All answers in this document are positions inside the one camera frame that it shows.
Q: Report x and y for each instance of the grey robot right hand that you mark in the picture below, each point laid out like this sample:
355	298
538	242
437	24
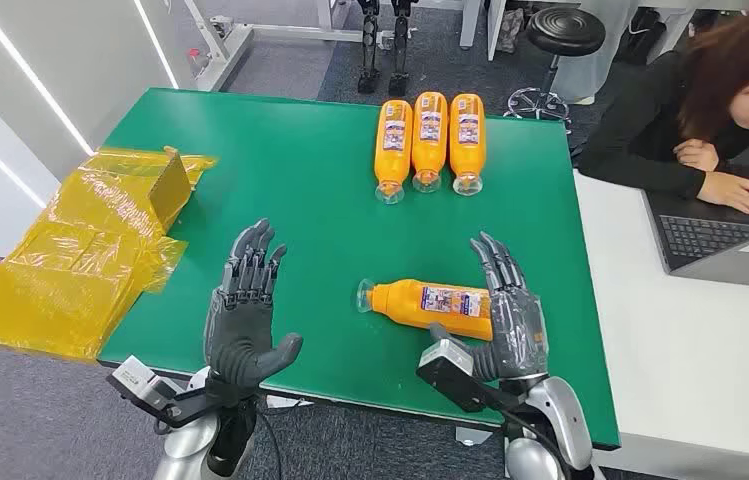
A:
516	324

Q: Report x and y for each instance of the black robot leg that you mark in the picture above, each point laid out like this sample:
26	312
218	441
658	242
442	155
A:
400	46
368	46

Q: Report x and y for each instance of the person's left hand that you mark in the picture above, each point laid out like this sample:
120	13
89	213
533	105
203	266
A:
697	156

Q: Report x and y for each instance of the person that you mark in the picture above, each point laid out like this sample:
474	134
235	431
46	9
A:
652	126

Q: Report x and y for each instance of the black bag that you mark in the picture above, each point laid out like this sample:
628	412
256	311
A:
639	33

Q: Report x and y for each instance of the green table mat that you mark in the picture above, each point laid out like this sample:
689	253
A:
321	218

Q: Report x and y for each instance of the person's right hand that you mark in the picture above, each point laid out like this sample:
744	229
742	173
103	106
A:
735	192

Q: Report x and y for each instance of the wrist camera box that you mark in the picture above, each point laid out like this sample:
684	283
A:
139	381
447	361

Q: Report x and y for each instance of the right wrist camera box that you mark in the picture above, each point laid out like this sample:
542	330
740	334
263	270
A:
447	361

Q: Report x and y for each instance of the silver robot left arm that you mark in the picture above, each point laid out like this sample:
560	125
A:
188	444

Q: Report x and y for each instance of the white metal frame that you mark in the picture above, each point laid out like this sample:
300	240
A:
241	40

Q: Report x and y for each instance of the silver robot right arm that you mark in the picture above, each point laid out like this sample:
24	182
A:
563	411

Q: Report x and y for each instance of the white desk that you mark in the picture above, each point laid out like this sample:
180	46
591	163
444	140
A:
685	371

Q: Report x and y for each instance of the grey laptop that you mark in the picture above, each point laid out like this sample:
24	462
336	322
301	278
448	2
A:
725	245

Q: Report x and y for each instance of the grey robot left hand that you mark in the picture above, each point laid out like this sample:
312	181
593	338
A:
238	338

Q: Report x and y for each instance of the black round stool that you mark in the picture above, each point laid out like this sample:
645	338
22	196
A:
563	30

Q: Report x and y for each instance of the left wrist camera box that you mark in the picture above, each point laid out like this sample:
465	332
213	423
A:
139	381

